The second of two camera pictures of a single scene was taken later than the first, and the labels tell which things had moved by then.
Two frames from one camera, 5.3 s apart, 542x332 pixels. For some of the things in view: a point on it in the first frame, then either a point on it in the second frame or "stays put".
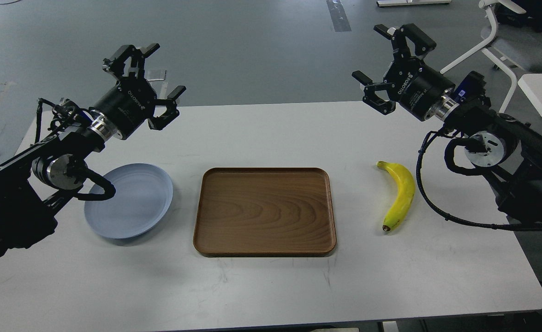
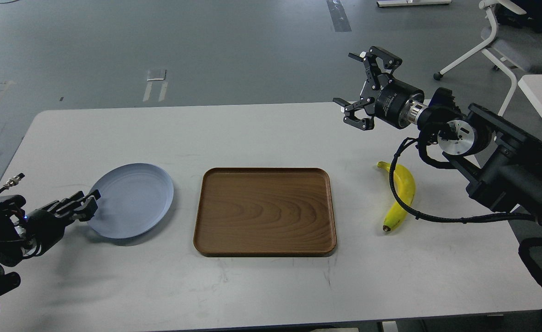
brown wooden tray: x=265 y=212 stays put
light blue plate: x=143 y=192 stays put
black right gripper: x=417 y=86 -> x=394 y=97
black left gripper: x=125 y=109 -> x=43 y=230
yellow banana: x=404 y=198 stays put
